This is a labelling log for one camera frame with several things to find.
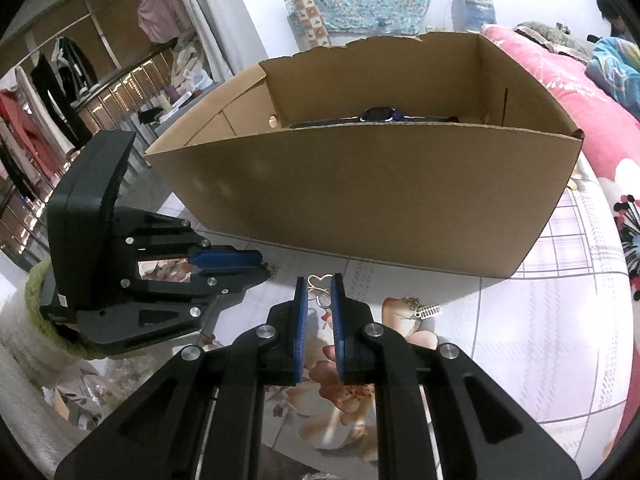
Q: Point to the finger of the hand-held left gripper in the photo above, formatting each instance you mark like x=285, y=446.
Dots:
x=235, y=280
x=225, y=258

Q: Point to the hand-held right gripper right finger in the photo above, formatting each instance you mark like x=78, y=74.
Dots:
x=339, y=330

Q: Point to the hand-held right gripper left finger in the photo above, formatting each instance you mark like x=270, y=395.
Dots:
x=300, y=330

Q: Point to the small sparkly earring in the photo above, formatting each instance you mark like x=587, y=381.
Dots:
x=273, y=271

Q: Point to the gold clover earring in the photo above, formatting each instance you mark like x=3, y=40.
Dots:
x=314, y=282

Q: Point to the brown cardboard box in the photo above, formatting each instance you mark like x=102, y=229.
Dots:
x=375, y=185

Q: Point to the person's left forearm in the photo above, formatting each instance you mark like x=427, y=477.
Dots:
x=20, y=340

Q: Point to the small comb-shaped pendant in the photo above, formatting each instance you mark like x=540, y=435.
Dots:
x=429, y=311

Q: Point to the hanging red garment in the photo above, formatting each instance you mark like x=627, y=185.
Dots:
x=25, y=130

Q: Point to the hanging black garment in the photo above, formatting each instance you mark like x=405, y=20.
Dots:
x=50, y=95

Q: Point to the hanging black white jacket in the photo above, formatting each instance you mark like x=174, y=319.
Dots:
x=75, y=67

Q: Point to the pile of light clothes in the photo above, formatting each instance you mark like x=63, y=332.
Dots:
x=192, y=65

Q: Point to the hanging pink garment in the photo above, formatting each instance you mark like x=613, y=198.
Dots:
x=160, y=15

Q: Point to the white curtain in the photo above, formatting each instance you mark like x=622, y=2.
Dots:
x=225, y=20

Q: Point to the blue water bottle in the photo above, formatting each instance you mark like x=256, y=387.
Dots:
x=475, y=5

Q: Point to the grey patterned pillow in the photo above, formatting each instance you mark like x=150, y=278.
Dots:
x=555, y=35

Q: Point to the blue patterned quilt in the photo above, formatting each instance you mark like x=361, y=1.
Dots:
x=617, y=70

